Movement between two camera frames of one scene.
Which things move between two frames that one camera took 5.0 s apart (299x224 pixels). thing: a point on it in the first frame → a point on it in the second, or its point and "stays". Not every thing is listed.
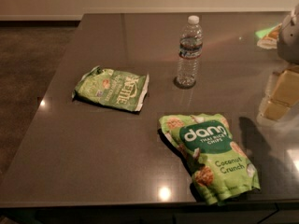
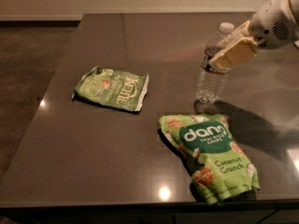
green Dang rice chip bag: x=219 y=169 stays
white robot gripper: x=290 y=39 → x=271 y=22
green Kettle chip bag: x=119 y=88 stays
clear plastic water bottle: x=190 y=52 → x=213 y=82
